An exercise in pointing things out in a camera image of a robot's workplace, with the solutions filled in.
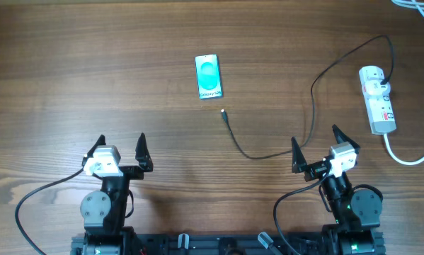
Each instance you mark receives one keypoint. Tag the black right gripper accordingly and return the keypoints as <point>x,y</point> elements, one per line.
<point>315,170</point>

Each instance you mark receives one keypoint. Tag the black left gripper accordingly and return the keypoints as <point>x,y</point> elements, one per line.
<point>141,154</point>

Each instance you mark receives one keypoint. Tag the teal screen smartphone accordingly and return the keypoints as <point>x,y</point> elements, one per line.
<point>208,77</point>

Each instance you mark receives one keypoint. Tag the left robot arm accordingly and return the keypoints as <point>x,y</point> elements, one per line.
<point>104,211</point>

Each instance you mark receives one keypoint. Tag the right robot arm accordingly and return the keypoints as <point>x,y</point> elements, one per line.
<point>356,209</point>

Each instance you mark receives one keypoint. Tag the white charger plug adapter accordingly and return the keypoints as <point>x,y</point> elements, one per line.
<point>374,87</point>

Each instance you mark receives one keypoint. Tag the white power strip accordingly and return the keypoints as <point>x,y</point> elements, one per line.
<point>379,109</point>

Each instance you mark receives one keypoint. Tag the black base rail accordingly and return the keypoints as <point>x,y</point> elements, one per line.
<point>229,244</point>

